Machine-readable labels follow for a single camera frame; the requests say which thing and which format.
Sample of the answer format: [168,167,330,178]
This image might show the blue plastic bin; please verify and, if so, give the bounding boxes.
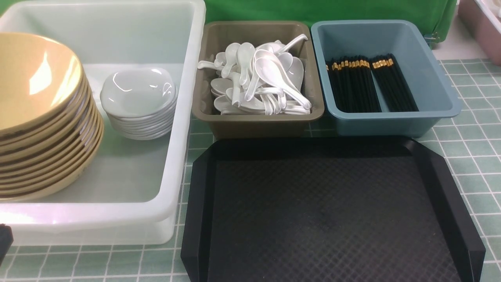
[311,20,461,137]

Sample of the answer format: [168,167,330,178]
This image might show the pile of white spoons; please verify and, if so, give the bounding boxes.
[198,34,312,116]

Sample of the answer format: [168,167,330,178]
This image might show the left bundle black chopsticks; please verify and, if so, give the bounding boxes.
[325,56,382,114]

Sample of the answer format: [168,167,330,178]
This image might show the bundle black chopsticks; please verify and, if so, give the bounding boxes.
[369,53,419,112]
[325,56,382,114]

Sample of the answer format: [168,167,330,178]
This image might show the stack of white dishes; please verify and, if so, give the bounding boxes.
[100,67,178,141]

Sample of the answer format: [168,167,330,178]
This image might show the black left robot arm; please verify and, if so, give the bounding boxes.
[0,224,14,264]

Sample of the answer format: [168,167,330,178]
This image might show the stack of yellow bowls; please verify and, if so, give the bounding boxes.
[0,32,105,202]

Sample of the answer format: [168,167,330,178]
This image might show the right bundle black chopsticks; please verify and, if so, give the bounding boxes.
[369,53,419,112]

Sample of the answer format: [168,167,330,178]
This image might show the green cloth backdrop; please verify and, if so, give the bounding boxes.
[205,0,458,42]

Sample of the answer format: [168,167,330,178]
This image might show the pink bin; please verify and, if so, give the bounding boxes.
[458,0,501,66]

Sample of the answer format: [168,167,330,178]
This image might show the black serving tray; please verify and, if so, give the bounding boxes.
[180,136,486,282]

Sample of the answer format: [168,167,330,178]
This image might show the large white plastic tub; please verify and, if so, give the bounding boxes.
[1,0,206,245]

